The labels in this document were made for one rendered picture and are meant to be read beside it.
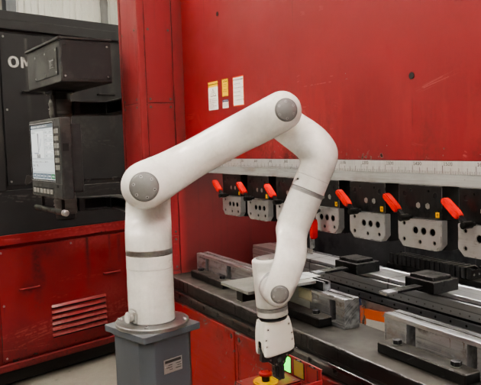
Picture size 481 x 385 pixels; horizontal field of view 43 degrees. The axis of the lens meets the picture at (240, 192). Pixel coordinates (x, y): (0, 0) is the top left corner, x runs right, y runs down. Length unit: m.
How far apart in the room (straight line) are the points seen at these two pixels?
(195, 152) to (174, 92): 1.29
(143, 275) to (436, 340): 0.77
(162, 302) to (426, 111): 0.82
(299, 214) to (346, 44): 0.55
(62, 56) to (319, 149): 1.53
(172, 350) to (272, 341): 0.26
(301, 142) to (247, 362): 0.97
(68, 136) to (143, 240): 1.29
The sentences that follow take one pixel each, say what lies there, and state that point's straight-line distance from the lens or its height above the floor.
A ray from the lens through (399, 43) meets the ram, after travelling 1.70.
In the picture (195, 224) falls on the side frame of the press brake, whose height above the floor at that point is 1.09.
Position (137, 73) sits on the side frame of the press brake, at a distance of 2.77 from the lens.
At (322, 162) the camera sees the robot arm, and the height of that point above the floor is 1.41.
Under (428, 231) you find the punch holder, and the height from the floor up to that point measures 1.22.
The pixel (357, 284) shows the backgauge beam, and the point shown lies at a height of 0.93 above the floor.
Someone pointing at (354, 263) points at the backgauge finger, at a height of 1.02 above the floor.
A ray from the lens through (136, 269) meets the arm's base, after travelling 1.57.
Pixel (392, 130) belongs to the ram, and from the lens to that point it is 1.71.
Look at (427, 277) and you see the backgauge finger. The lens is 1.99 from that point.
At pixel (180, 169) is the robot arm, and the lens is 1.52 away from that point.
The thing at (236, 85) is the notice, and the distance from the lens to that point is 2.40.
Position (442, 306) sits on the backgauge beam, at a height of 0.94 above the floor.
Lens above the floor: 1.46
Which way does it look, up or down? 5 degrees down
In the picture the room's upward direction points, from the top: 2 degrees counter-clockwise
